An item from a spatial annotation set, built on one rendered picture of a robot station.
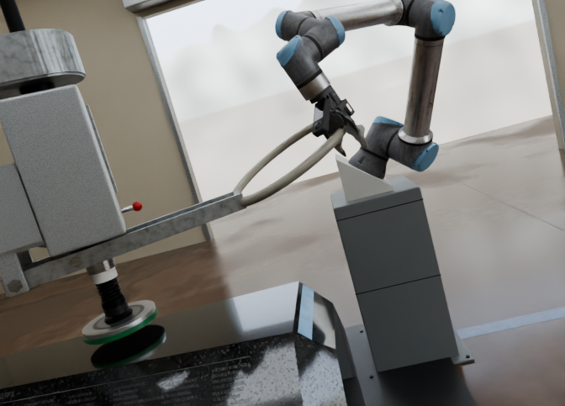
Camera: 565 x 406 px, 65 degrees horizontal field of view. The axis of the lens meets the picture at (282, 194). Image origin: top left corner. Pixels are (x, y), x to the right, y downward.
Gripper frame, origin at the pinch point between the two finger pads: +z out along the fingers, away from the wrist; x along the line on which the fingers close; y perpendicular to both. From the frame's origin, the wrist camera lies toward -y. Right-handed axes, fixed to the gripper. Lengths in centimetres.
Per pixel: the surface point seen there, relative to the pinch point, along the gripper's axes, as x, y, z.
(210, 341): 24, -63, 9
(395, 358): 58, 14, 110
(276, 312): 16, -48, 16
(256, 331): 15, -57, 13
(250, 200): 23.7, -24.5, -7.4
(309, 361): 2, -59, 22
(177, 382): 27, -75, 10
